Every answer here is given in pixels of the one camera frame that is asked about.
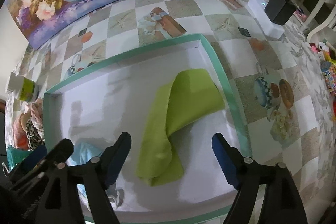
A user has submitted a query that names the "blue face mask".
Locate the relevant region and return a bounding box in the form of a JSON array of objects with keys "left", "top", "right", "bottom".
[{"left": 68, "top": 142, "right": 124, "bottom": 211}]

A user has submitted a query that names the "pink floral scrunchie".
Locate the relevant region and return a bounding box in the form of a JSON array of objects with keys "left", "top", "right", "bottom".
[{"left": 26, "top": 98, "right": 45, "bottom": 141}]

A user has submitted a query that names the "green microfiber cloth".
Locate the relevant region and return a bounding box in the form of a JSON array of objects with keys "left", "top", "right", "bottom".
[{"left": 136, "top": 69, "right": 225, "bottom": 186}]

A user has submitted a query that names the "leopard print scrunchie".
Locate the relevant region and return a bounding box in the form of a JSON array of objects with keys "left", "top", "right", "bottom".
[{"left": 26, "top": 118, "right": 45, "bottom": 151}]

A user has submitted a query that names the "pink white fuzzy glove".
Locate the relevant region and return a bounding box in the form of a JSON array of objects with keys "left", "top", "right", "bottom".
[{"left": 13, "top": 114, "right": 29, "bottom": 151}]

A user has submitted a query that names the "teal plastic case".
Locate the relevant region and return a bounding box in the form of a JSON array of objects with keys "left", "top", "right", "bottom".
[{"left": 6, "top": 145, "right": 31, "bottom": 170}]

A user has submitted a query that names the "teal rimmed white tray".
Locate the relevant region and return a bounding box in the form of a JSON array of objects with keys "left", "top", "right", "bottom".
[{"left": 43, "top": 34, "right": 251, "bottom": 223}]

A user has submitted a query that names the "white green pill bottle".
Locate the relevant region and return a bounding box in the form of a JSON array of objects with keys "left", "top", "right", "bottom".
[{"left": 5, "top": 72, "right": 39, "bottom": 103}]

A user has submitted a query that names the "checkered patterned tablecloth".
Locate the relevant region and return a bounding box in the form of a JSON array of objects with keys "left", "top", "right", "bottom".
[{"left": 14, "top": 0, "right": 335, "bottom": 223}]

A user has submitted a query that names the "colourful toy pile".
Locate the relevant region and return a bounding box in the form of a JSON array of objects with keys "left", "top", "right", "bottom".
[{"left": 309, "top": 39, "right": 335, "bottom": 116}]

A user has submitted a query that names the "black power adapter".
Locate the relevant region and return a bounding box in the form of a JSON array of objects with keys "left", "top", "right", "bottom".
[{"left": 264, "top": 0, "right": 296, "bottom": 26}]

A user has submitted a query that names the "white power strip box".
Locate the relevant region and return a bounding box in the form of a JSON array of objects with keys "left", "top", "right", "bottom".
[{"left": 247, "top": 0, "right": 284, "bottom": 39}]

